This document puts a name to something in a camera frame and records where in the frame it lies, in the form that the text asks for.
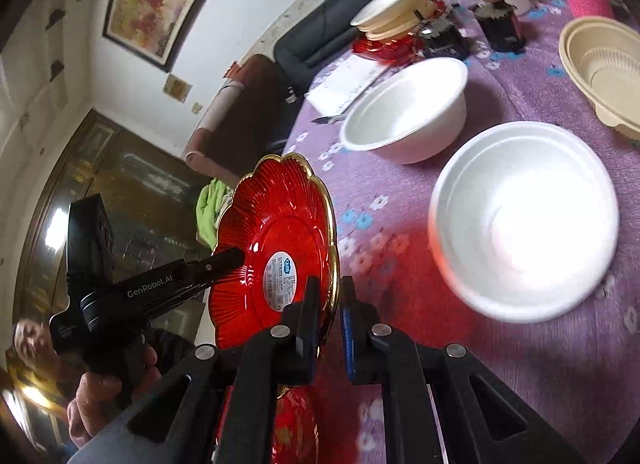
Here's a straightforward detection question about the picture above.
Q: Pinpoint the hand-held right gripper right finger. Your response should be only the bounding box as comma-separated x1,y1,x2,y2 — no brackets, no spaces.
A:
340,275,588,464

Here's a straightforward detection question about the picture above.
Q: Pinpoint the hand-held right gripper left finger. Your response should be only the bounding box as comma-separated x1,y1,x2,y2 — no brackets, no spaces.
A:
125,275,322,464

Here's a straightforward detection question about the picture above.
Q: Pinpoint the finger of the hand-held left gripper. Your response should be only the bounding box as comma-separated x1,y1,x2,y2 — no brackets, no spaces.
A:
182,249,246,295

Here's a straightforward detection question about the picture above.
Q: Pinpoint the red plate with gold rim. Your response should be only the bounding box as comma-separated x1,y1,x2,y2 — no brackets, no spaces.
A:
206,154,342,361

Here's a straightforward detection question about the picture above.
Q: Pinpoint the red patterned plate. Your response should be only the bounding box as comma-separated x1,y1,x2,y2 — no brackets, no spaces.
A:
215,384,322,464

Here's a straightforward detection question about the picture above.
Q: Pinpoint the white foam bowl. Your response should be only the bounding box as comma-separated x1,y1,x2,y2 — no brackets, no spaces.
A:
340,57,469,165
428,121,621,323

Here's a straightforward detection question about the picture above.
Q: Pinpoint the beige disposable bowl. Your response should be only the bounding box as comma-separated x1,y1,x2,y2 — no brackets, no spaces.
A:
558,16,640,141

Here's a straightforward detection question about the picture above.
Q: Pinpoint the stack of disposable bowls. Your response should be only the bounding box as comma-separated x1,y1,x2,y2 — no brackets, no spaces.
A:
350,0,432,43

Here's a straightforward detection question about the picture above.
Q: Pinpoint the person's left hand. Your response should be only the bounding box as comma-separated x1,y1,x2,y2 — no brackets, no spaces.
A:
67,339,161,450

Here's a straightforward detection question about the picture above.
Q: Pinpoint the green cloth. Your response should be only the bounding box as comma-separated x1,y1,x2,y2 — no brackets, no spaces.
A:
196,179,236,250

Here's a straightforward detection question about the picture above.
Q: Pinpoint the wooden glass door cabinet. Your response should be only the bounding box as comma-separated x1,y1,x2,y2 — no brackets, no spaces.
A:
20,109,221,345

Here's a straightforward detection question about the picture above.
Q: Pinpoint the purple floral tablecloth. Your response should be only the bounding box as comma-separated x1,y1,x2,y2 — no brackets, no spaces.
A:
282,0,640,464

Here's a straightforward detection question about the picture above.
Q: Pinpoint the brown armchair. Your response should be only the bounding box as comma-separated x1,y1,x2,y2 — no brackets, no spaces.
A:
182,54,296,186

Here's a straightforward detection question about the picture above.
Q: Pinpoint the black leather sofa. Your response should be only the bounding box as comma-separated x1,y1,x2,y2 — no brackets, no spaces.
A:
272,0,481,110

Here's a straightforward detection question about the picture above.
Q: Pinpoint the red glass plate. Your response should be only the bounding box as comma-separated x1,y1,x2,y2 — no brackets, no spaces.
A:
352,34,426,63

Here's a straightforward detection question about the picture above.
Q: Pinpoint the black small container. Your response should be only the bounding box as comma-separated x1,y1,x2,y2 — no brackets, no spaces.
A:
420,4,473,58

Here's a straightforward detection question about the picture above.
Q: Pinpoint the dark glass jar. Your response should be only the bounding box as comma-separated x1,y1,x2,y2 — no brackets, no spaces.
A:
475,3,526,53

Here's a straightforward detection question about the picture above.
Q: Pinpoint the small yellow wall plaque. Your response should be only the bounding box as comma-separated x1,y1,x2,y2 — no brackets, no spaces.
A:
163,74,193,103

